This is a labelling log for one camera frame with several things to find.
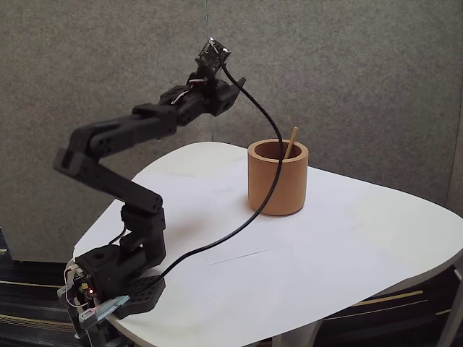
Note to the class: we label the brown wooden pen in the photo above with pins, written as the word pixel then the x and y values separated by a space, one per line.
pixel 291 142

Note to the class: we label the brown cylindrical pen holder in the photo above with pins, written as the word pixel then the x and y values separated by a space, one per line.
pixel 285 188

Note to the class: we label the controller board with red LED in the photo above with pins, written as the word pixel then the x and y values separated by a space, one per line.
pixel 85 287

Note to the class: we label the grey metal table clamp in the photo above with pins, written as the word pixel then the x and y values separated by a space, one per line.
pixel 105 307

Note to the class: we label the white table leg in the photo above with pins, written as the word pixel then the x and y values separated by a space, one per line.
pixel 452 307
pixel 294 334

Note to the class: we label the bare camera circuit board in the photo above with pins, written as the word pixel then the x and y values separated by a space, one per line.
pixel 212 55

